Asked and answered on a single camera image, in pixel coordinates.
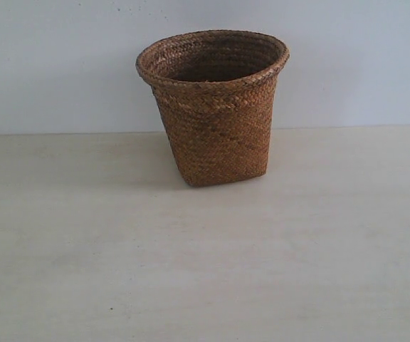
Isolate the brown woven wicker basket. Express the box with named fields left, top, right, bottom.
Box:
left=135, top=29, right=290, bottom=187

